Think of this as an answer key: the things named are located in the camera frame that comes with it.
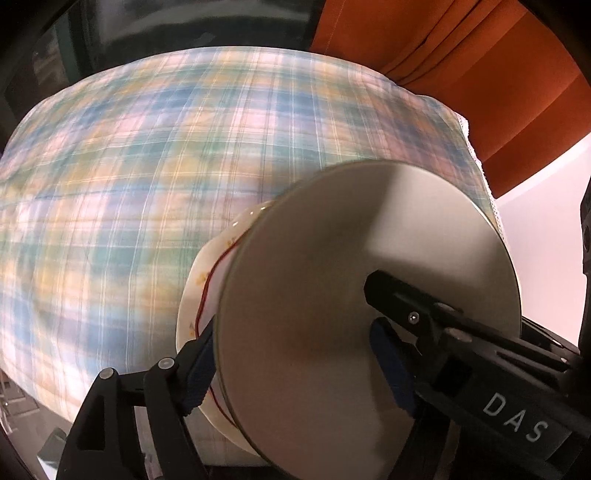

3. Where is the cream floral ceramic bowl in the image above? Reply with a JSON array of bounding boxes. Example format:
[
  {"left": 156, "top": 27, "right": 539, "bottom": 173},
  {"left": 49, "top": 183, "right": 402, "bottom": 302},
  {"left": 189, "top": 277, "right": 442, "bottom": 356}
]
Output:
[{"left": 215, "top": 161, "right": 522, "bottom": 472}]

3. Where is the orange curtain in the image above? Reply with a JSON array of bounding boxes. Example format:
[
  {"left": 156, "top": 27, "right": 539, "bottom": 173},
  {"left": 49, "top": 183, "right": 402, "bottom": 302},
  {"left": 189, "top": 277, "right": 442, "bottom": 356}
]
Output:
[{"left": 308, "top": 0, "right": 591, "bottom": 197}]

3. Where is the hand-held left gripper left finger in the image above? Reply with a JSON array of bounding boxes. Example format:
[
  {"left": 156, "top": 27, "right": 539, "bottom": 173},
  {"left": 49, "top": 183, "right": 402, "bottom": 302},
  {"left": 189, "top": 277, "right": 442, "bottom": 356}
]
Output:
[{"left": 58, "top": 318, "right": 217, "bottom": 480}]

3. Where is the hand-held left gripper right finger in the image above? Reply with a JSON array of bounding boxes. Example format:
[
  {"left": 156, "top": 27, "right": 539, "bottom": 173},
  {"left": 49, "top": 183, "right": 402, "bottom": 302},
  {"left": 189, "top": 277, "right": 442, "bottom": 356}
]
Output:
[{"left": 369, "top": 318, "right": 448, "bottom": 480}]

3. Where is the plaid pastel tablecloth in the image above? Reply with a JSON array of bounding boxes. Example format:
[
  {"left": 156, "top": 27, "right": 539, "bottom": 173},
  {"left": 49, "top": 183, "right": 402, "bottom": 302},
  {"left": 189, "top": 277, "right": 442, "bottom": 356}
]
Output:
[{"left": 0, "top": 46, "right": 502, "bottom": 464}]

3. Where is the round yellow floral plate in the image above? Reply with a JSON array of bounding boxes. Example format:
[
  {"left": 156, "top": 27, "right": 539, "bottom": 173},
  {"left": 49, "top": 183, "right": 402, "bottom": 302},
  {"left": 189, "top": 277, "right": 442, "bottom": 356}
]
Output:
[{"left": 177, "top": 203, "right": 278, "bottom": 455}]

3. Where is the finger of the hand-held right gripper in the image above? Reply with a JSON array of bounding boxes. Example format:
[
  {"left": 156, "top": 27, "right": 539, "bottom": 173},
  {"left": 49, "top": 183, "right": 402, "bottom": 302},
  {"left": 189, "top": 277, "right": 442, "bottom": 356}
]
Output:
[
  {"left": 522, "top": 318, "right": 580, "bottom": 355},
  {"left": 364, "top": 270, "right": 462, "bottom": 344}
]

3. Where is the white lace table cover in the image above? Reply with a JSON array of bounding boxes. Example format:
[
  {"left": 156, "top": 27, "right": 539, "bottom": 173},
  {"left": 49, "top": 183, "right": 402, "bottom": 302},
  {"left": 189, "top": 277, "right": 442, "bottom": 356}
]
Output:
[{"left": 455, "top": 113, "right": 511, "bottom": 247}]

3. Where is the white red-patterned plate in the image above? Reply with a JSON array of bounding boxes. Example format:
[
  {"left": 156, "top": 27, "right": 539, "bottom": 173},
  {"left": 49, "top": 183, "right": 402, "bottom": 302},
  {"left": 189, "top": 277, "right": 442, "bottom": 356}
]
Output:
[{"left": 194, "top": 233, "right": 259, "bottom": 428}]

